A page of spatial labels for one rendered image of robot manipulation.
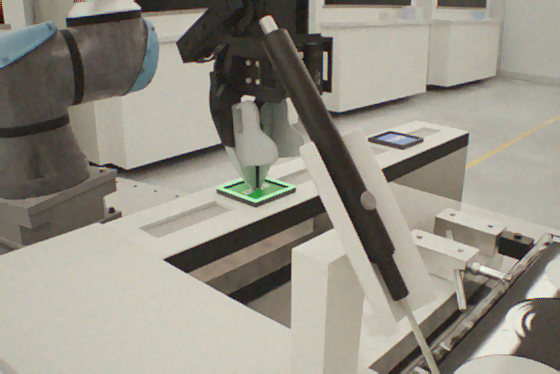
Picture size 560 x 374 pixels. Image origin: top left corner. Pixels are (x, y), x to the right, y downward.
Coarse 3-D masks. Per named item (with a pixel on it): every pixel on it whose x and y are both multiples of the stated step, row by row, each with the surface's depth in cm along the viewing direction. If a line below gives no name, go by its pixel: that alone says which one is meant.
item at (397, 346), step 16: (480, 256) 58; (496, 256) 59; (448, 288) 52; (464, 288) 53; (368, 304) 50; (432, 304) 50; (448, 304) 51; (416, 320) 47; (432, 320) 49; (368, 336) 45; (384, 336) 45; (400, 336) 45; (368, 352) 43; (384, 352) 43; (400, 352) 45; (384, 368) 44
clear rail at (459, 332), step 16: (544, 240) 57; (512, 272) 50; (496, 288) 48; (480, 304) 45; (464, 320) 43; (480, 320) 44; (448, 336) 41; (464, 336) 42; (448, 352) 40; (416, 368) 37
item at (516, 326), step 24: (528, 288) 48; (552, 288) 48; (504, 312) 44; (528, 312) 44; (552, 312) 44; (480, 336) 41; (504, 336) 41; (528, 336) 41; (552, 336) 41; (456, 360) 39; (552, 360) 38
